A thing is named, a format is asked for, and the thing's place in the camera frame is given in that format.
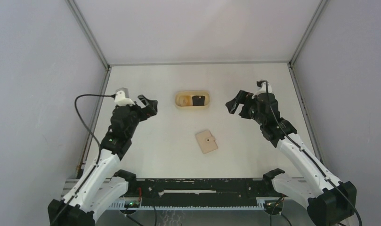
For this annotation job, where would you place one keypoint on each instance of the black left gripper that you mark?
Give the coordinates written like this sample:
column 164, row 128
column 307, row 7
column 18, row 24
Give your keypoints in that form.
column 150, row 107

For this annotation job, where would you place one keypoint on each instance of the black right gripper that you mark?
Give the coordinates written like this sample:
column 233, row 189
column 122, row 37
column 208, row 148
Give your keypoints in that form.
column 243, row 97

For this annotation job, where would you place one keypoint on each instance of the gold VIP card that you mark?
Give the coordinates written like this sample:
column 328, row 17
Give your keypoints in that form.
column 185, row 101

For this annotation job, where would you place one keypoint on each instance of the tan wooden tray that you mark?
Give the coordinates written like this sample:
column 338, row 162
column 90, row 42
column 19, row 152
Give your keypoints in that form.
column 193, row 93

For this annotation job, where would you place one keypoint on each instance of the black card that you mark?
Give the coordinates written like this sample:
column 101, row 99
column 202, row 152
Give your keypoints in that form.
column 198, row 100

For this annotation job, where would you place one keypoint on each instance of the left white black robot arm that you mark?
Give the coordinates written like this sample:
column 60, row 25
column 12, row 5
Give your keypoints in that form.
column 84, row 204

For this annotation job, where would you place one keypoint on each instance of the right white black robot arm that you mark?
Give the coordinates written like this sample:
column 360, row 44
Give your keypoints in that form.
column 327, row 199

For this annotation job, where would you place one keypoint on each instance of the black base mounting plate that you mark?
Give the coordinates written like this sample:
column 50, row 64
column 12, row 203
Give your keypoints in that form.
column 202, row 191

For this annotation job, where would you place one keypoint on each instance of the left green controller board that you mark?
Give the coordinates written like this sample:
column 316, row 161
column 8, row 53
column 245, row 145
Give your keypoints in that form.
column 132, row 204

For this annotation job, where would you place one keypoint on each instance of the green controller board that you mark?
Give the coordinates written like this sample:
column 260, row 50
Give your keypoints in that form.
column 132, row 204
column 271, row 205

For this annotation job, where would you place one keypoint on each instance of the right green controller board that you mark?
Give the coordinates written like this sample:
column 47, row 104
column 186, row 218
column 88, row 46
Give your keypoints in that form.
column 271, row 205

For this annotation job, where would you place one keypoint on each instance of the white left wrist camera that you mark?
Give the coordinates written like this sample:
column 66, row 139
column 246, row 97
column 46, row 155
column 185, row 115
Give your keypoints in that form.
column 122, row 98

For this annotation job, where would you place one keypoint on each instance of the back aluminium frame rail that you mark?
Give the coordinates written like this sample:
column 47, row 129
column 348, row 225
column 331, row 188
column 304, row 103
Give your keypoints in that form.
column 205, row 63

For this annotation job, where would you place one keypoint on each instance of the white cable duct strip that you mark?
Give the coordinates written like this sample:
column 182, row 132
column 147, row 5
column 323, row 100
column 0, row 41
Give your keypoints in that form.
column 255, row 205

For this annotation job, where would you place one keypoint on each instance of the left aluminium frame post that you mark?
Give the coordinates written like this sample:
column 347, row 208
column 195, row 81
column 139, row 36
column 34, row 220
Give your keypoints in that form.
column 84, row 26

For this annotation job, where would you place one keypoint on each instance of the aluminium frame post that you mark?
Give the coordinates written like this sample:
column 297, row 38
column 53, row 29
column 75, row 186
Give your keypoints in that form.
column 84, row 26
column 312, row 23

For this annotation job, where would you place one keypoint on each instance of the right aluminium frame post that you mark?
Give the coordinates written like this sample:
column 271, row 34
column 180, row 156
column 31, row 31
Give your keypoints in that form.
column 312, row 23

